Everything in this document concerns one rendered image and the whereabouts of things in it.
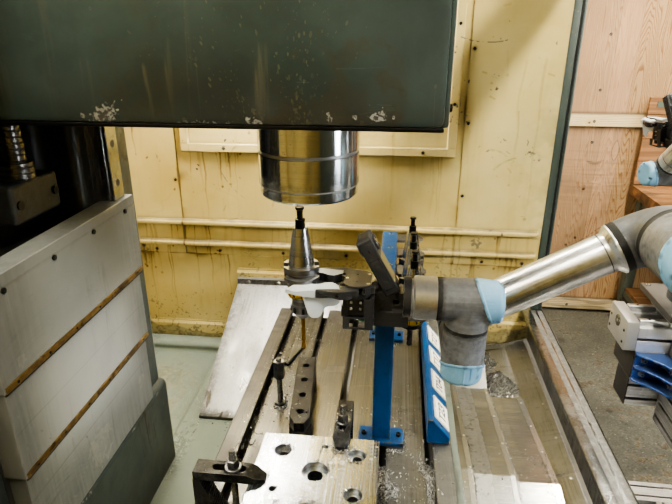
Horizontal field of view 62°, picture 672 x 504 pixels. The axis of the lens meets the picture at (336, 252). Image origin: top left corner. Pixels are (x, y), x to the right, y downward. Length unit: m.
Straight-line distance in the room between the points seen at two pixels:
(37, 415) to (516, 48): 1.59
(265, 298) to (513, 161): 0.99
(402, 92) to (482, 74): 1.16
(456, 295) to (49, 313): 0.67
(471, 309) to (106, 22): 0.68
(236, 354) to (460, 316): 1.14
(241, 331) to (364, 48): 1.41
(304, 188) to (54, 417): 0.60
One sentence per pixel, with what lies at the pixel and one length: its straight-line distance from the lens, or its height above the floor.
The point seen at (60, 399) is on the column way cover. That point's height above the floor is 1.14.
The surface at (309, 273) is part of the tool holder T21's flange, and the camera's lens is 0.94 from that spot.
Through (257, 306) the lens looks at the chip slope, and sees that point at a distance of 2.06.
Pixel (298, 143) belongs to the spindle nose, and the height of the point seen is 1.59.
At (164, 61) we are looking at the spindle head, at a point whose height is 1.70.
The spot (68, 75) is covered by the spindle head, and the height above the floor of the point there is 1.69.
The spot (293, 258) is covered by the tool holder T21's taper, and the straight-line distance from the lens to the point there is 0.94.
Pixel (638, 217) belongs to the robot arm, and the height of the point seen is 1.44.
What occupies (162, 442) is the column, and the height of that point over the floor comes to 0.72.
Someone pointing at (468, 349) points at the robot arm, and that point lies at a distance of 0.98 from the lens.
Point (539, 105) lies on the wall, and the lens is 1.94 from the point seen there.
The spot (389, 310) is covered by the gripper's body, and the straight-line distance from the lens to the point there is 0.97.
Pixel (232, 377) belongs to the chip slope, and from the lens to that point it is 1.90.
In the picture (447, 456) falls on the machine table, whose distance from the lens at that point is 1.29.
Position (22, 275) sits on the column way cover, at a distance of 0.98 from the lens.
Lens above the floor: 1.74
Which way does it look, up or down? 22 degrees down
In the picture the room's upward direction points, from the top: straight up
